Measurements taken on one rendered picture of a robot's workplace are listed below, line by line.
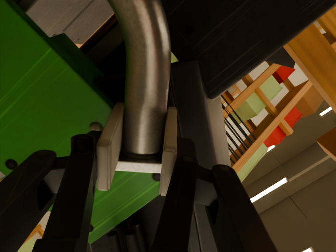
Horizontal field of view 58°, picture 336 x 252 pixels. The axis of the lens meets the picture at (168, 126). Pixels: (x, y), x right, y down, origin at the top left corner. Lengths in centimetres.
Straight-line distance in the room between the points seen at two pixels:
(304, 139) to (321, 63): 875
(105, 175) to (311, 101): 417
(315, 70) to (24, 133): 88
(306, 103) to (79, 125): 404
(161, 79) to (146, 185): 11
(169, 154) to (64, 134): 12
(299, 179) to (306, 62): 691
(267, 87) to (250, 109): 40
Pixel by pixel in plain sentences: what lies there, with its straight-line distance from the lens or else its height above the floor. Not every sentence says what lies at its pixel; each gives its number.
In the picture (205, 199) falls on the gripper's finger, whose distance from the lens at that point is 16.
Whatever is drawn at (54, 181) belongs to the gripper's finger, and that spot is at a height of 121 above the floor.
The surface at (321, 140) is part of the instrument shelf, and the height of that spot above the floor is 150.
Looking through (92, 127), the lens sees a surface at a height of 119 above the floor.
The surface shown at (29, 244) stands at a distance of 669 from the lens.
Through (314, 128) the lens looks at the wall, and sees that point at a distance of 971.
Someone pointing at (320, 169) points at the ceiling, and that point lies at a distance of 783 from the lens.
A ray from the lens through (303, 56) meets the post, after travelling 101.
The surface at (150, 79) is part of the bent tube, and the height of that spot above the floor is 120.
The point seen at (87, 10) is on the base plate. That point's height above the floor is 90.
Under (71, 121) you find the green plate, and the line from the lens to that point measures 25.
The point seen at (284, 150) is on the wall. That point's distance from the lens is 975.
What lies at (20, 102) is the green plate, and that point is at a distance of 26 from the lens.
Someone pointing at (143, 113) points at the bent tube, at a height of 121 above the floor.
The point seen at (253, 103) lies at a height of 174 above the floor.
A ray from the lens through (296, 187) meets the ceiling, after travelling 791.
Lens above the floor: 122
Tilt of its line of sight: 2 degrees up
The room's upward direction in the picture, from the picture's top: 141 degrees clockwise
